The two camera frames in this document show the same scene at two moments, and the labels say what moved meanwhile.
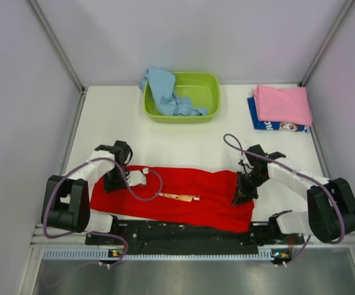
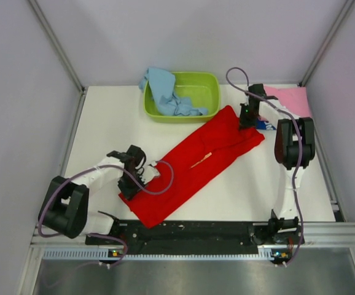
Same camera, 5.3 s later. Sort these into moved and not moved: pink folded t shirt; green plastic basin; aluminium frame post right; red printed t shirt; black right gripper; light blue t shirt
Moved: black right gripper; red printed t shirt
Not moved: green plastic basin; aluminium frame post right; light blue t shirt; pink folded t shirt
